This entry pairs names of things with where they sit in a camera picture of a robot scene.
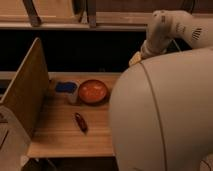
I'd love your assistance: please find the orange ceramic bowl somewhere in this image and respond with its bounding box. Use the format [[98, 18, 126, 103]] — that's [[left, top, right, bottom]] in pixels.
[[78, 79, 108, 105]]

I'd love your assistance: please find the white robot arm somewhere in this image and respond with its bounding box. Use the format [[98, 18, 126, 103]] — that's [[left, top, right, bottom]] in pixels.
[[109, 10, 213, 171]]

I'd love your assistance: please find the small white cup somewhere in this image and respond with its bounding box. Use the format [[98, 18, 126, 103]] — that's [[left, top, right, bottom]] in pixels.
[[67, 91, 78, 105]]

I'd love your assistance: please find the blue sponge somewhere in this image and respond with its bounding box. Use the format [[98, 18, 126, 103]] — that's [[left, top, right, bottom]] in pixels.
[[55, 82, 77, 93]]

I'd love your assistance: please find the dark red pocket knife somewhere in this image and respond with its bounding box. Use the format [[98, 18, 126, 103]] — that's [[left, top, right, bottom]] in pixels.
[[75, 113, 88, 133]]

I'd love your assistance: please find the wooden upper shelf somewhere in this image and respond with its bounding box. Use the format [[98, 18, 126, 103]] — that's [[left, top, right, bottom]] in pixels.
[[0, 0, 213, 28]]

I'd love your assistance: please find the left wooden divider panel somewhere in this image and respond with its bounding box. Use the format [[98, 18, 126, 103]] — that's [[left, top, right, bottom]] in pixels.
[[0, 38, 49, 141]]

